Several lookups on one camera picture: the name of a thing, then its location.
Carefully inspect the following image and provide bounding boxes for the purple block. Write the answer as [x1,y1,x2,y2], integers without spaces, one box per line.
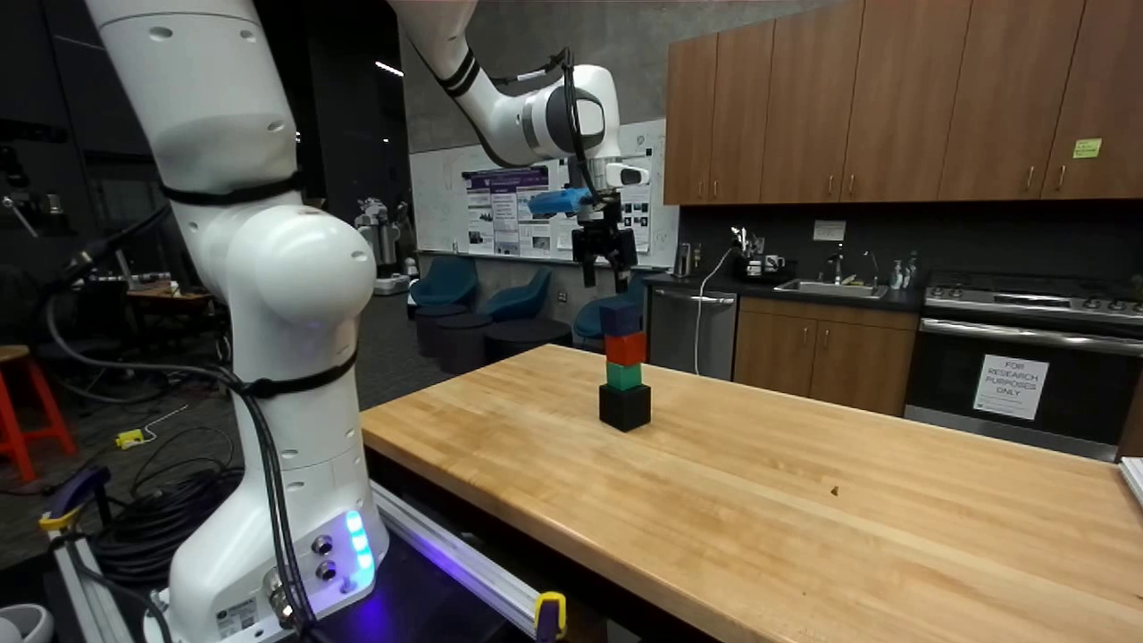
[599,297,643,334]

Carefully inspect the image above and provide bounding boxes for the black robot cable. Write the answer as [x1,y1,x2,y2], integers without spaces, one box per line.
[40,211,316,637]

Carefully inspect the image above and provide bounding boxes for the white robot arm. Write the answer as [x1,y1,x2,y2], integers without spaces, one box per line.
[87,0,389,643]

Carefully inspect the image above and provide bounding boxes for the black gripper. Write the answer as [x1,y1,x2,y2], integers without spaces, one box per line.
[571,197,636,292]

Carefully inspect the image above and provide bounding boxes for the orange block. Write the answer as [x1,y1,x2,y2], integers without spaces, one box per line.
[602,332,648,364]

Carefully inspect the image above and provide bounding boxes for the green sticky note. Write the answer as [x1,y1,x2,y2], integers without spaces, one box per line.
[1070,139,1104,161]

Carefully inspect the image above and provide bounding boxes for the stainless dishwasher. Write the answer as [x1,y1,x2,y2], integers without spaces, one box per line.
[650,284,736,378]

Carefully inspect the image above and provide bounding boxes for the red stool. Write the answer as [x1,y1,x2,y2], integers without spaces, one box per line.
[0,342,80,483]

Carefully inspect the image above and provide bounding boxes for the white wall poster board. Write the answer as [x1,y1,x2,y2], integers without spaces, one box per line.
[412,122,679,267]

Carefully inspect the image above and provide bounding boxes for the aluminium rail with yellow clamp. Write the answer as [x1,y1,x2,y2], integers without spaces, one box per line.
[373,484,567,643]

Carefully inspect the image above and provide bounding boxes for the black block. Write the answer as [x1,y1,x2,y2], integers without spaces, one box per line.
[599,387,650,432]

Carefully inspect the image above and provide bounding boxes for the stainless steel oven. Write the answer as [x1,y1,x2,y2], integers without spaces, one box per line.
[902,284,1143,462]

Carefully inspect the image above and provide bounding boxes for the blue chair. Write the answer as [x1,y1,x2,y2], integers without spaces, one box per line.
[412,258,477,317]

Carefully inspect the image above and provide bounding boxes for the brown upper wooden cabinets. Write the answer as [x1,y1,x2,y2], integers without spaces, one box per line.
[664,0,1143,202]

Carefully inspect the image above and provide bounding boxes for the green block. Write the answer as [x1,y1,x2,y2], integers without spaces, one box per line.
[608,362,643,389]

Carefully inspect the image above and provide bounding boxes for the white paper sign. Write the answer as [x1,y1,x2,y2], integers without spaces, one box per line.
[970,352,1051,421]

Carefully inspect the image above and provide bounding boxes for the brown lower wooden cabinet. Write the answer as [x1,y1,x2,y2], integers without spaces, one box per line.
[733,297,919,414]

